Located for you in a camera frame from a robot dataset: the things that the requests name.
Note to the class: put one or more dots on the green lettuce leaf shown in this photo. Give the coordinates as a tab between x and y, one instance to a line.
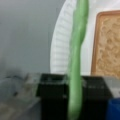
80	19

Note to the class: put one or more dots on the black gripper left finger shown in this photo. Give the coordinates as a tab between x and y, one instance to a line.
53	92

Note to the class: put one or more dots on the white round plate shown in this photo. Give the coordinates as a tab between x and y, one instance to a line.
59	54

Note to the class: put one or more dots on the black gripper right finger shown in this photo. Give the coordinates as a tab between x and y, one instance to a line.
95	95

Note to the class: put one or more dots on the toasted bread slice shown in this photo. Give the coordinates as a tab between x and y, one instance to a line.
106	47

